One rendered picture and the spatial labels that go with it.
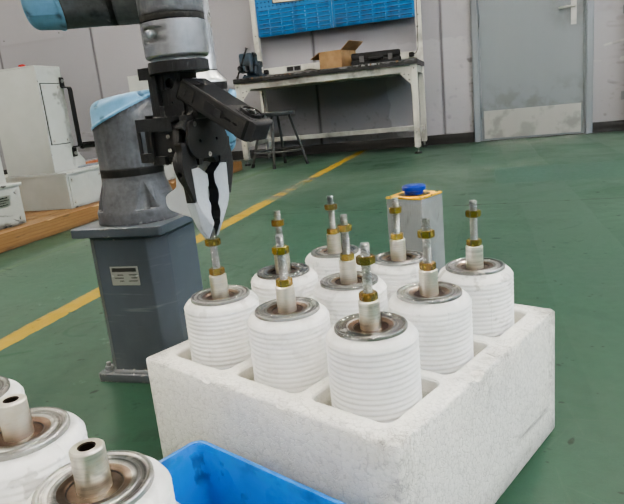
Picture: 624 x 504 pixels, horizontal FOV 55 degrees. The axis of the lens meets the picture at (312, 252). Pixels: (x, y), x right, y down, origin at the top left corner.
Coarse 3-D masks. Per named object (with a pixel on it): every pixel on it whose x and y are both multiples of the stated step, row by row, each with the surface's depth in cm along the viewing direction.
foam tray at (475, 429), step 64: (192, 384) 72; (256, 384) 67; (320, 384) 66; (448, 384) 63; (512, 384) 71; (256, 448) 66; (320, 448) 59; (384, 448) 54; (448, 448) 60; (512, 448) 73
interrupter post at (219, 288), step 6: (210, 276) 75; (216, 276) 75; (222, 276) 75; (210, 282) 76; (216, 282) 75; (222, 282) 75; (216, 288) 75; (222, 288) 76; (216, 294) 76; (222, 294) 76; (228, 294) 77
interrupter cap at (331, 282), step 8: (360, 272) 80; (328, 280) 78; (336, 280) 78; (360, 280) 78; (376, 280) 76; (328, 288) 75; (336, 288) 74; (344, 288) 74; (352, 288) 74; (360, 288) 74
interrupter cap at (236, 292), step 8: (208, 288) 80; (232, 288) 79; (240, 288) 79; (248, 288) 78; (192, 296) 77; (200, 296) 77; (208, 296) 77; (232, 296) 76; (240, 296) 75; (200, 304) 74; (208, 304) 73; (216, 304) 73; (224, 304) 73
